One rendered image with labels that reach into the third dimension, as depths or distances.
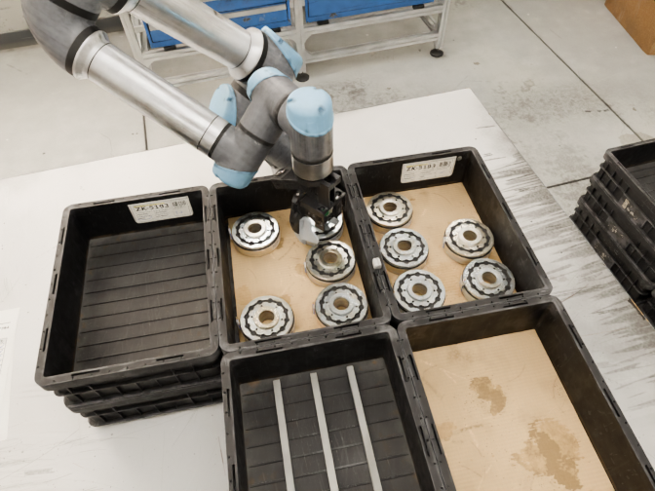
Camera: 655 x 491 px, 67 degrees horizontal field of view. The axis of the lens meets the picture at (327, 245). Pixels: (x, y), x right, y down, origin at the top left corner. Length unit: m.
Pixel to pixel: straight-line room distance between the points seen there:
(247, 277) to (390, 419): 0.41
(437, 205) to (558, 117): 1.84
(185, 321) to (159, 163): 0.63
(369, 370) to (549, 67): 2.63
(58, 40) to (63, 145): 1.95
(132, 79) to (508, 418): 0.87
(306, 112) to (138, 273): 0.53
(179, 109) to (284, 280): 0.39
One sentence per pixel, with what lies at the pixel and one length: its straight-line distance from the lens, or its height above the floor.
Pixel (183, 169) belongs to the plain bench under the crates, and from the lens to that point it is 1.50.
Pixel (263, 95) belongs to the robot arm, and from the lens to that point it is 0.90.
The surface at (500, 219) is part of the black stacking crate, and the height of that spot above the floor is 0.90.
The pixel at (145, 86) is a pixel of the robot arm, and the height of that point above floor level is 1.18.
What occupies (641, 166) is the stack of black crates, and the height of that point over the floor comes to 0.49.
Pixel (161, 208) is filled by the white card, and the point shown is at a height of 0.89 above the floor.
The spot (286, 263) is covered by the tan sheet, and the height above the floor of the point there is 0.83.
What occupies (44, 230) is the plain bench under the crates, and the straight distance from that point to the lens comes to 1.49.
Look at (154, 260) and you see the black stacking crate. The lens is 1.14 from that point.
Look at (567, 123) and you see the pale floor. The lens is 2.94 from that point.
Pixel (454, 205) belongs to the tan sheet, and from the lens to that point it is 1.19.
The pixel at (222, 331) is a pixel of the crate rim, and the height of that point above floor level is 0.93.
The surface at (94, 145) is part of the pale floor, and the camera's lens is 2.85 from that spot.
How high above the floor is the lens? 1.70
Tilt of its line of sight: 53 degrees down
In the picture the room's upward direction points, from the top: 2 degrees counter-clockwise
